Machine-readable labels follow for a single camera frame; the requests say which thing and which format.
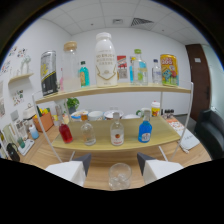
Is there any white plate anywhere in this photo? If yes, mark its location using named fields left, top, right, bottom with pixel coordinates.
left=123, top=113, right=140, bottom=120

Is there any clear bottle with red label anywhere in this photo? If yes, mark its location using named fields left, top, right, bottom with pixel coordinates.
left=109, top=111, right=125, bottom=147

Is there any brown door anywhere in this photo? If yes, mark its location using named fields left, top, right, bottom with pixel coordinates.
left=184, top=43, right=212, bottom=123

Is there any white notebook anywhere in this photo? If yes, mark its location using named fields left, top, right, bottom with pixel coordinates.
left=178, top=128, right=201, bottom=152

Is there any white-framed two-tier wooden rack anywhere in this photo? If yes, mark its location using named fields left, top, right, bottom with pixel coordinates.
left=31, top=82, right=195, bottom=163

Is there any white figurine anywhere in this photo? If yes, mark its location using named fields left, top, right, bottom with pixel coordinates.
left=20, top=54, right=32, bottom=75

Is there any white bowl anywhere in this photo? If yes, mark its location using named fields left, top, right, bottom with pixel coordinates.
left=87, top=110, right=105, bottom=122

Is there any wooden wall shelf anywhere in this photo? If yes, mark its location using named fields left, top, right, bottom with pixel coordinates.
left=7, top=72, right=35, bottom=85

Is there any blue liquid bottle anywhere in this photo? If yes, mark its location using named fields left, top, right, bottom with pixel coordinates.
left=137, top=110, right=153, bottom=144

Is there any yellow red instant cup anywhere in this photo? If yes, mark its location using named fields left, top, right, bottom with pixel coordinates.
left=150, top=101, right=161, bottom=118

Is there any colourful rimmed bowl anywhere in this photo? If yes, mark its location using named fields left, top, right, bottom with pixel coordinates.
left=70, top=110, right=90, bottom=122

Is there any black kettle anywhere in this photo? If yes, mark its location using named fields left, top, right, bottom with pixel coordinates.
left=5, top=142, right=22, bottom=163

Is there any small teal bottle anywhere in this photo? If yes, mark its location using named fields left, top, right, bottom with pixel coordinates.
left=79, top=60, right=91, bottom=88

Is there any orange printed leaflet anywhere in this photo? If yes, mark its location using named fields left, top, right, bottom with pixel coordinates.
left=165, top=117, right=184, bottom=133

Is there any red liquid bottle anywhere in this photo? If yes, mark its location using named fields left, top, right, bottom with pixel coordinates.
left=58, top=115, right=74, bottom=145

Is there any louvred air vent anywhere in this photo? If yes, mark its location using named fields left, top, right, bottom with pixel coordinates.
left=130, top=17, right=155, bottom=28

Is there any orange container with cactus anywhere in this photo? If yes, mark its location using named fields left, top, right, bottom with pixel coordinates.
left=32, top=106, right=55, bottom=133

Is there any clear bottle with green cap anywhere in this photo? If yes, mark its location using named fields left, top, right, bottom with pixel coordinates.
left=131, top=48, right=149, bottom=87

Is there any yellow cartoon print can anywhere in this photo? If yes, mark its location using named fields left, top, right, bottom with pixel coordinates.
left=159, top=53, right=180, bottom=88

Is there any clear bottle with orange label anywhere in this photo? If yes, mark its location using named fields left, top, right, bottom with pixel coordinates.
left=80, top=113, right=97, bottom=147

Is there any large white bottle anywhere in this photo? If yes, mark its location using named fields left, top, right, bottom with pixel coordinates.
left=94, top=31, right=118, bottom=88

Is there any white green mug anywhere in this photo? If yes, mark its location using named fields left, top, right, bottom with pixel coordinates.
left=135, top=107, right=152, bottom=118

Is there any slim pink bottle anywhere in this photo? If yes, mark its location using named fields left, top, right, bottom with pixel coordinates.
left=59, top=68, right=65, bottom=92

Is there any patterned bowl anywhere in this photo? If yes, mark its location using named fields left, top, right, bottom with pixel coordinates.
left=103, top=109, right=125, bottom=120

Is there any clear glass with ice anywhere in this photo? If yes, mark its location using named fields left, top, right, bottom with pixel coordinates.
left=108, top=162, right=133, bottom=191

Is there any white tray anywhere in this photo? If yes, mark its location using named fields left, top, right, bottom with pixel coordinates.
left=17, top=138, right=36, bottom=157

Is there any black silver soda water can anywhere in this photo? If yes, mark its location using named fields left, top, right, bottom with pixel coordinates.
left=40, top=50, right=59, bottom=97

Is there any green cup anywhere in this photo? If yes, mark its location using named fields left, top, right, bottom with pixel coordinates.
left=16, top=135, right=26, bottom=150

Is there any light blue white cup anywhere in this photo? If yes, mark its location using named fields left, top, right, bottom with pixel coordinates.
left=28, top=124, right=40, bottom=140

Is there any glass jar with cork lid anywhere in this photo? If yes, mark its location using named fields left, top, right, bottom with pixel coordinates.
left=62, top=40, right=82, bottom=92

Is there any clear bottle with blue cap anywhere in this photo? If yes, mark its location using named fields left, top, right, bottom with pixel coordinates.
left=151, top=59, right=163, bottom=85

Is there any green potted plant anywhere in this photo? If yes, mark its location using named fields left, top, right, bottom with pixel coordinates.
left=65, top=97, right=81, bottom=114

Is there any black chair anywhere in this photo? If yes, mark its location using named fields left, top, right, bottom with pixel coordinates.
left=194, top=109, right=224, bottom=160

